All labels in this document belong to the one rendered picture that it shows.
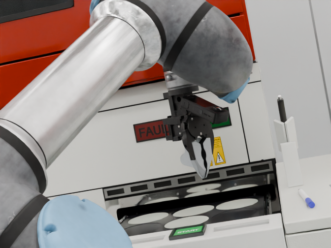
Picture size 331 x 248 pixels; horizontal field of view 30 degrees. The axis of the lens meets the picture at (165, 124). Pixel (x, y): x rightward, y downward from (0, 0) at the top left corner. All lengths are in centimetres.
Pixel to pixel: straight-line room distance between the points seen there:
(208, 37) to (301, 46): 218
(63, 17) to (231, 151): 54
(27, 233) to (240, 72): 45
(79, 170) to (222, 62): 83
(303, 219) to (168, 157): 69
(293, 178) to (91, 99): 56
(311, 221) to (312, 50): 214
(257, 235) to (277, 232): 3
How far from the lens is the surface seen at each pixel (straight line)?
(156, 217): 150
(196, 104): 137
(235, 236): 96
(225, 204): 149
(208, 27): 88
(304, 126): 305
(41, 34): 160
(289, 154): 121
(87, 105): 75
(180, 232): 101
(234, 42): 90
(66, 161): 165
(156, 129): 157
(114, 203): 162
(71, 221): 62
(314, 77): 304
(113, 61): 80
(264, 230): 95
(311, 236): 96
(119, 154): 160
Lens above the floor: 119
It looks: 3 degrees down
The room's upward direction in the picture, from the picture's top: 11 degrees counter-clockwise
